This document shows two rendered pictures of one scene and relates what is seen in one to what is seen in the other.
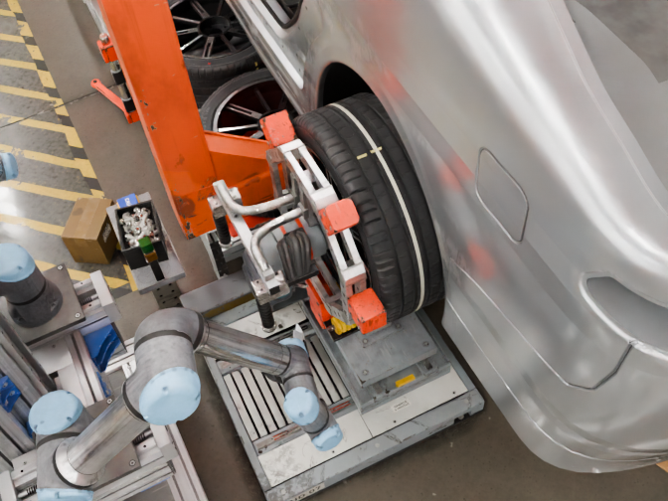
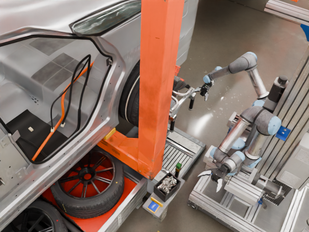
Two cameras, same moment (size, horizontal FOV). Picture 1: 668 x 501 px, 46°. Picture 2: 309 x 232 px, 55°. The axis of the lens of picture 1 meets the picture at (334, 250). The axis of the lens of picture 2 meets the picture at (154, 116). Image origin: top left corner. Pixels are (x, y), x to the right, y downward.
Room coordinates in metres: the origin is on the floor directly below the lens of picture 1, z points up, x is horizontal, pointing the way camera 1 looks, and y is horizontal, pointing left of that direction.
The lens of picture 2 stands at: (2.69, 1.59, 2.86)
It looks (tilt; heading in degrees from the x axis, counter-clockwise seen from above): 48 degrees down; 232
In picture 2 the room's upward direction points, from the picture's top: 5 degrees clockwise
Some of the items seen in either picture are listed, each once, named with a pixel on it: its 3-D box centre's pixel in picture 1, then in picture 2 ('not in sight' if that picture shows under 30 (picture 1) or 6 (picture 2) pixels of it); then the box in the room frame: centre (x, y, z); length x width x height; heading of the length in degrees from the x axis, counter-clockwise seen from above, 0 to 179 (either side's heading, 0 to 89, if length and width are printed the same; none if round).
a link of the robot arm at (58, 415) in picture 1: (62, 422); (258, 108); (0.84, 0.68, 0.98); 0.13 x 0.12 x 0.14; 9
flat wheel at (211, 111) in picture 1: (279, 139); (88, 179); (2.30, 0.17, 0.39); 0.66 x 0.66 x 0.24
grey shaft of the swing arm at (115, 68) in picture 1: (120, 79); not in sight; (2.91, 0.89, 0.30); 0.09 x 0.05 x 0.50; 21
